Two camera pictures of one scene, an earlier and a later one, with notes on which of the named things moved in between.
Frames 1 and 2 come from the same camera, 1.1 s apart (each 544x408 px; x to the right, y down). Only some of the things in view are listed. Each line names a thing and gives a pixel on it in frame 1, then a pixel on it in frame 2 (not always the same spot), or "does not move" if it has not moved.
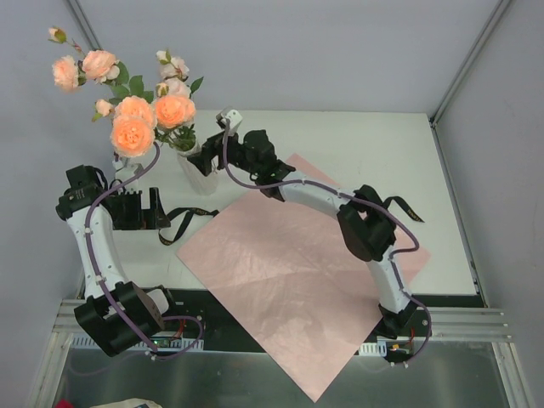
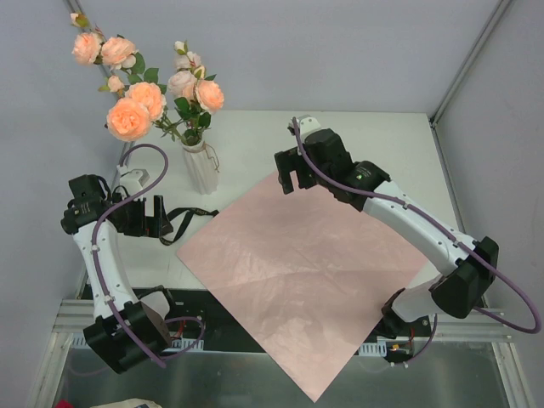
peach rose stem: [100, 65] → [117, 53]
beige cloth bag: [130, 403] does not move
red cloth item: [64, 403] does not move
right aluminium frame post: [467, 62] does not move
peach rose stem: [134, 122] → [131, 118]
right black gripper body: [211, 150] → [295, 166]
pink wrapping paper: [287, 273] does not move
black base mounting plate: [408, 324] does not move
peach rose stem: [174, 116] → [209, 98]
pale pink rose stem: [174, 71] → [182, 82]
